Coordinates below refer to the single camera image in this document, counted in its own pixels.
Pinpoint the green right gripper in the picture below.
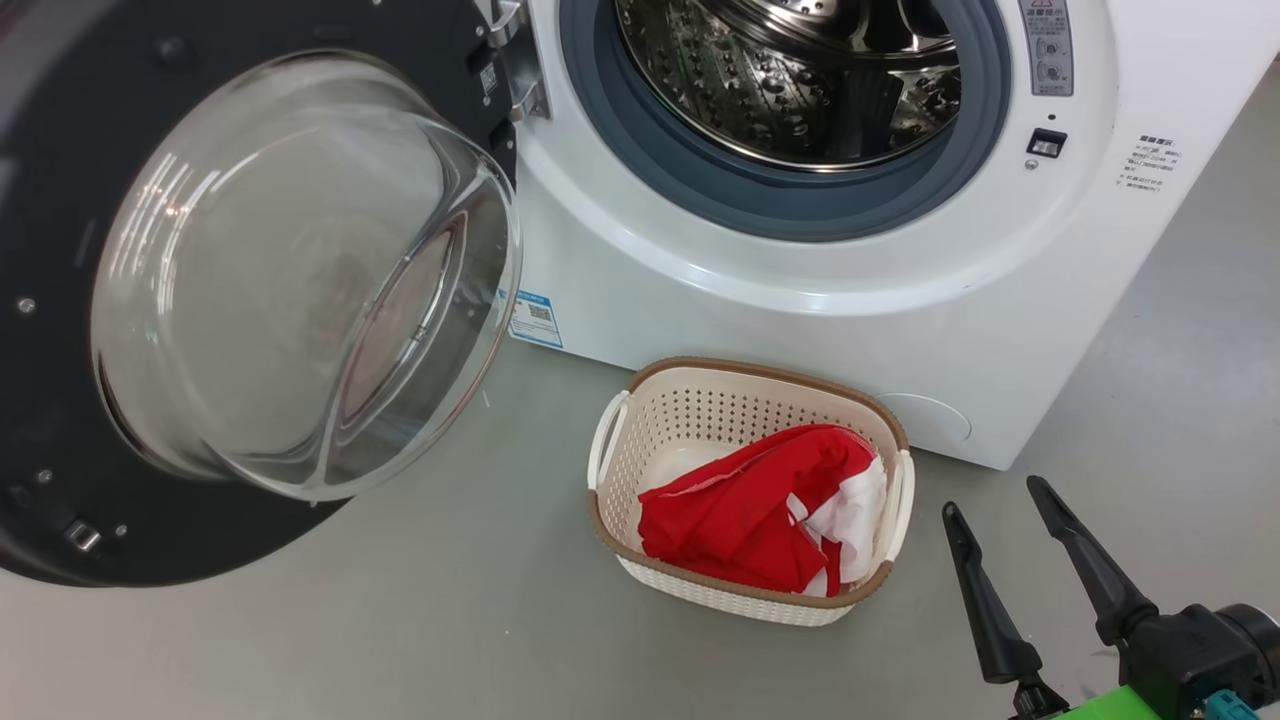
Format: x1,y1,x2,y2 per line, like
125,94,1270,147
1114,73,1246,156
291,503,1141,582
941,475,1177,720

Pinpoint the white garment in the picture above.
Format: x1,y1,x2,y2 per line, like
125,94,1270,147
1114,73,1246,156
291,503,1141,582
788,455,890,599

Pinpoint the red garment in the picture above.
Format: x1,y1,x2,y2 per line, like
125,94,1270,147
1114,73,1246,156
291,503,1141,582
636,424,880,597

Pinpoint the black washing machine door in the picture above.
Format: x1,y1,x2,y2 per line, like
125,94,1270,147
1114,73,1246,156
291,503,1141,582
0,0,527,589

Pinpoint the white washing machine body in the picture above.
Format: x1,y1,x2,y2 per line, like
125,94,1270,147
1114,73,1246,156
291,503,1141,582
490,0,1280,472

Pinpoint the cream perforated laundry basket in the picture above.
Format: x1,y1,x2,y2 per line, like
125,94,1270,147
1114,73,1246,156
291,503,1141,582
586,356,917,629

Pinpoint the grey rubber door gasket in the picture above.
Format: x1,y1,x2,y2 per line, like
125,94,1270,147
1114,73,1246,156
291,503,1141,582
557,0,1014,245

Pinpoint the steel washing machine drum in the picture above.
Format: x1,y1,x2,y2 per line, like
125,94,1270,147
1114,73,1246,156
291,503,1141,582
614,0,964,174

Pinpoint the metal door hinge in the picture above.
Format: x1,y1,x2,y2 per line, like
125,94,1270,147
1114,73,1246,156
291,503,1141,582
475,0,552,124

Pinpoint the round white filter cover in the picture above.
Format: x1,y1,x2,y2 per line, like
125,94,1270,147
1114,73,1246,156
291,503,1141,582
880,392,974,447

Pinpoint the printed text sticker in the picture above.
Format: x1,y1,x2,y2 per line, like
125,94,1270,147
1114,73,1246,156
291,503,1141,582
1114,132,1187,194

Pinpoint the grey warning sticker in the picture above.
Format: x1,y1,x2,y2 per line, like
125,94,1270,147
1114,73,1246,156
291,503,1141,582
1018,0,1076,99

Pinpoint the blue energy label sticker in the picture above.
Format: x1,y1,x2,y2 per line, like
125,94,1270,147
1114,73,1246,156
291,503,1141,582
497,290,565,350

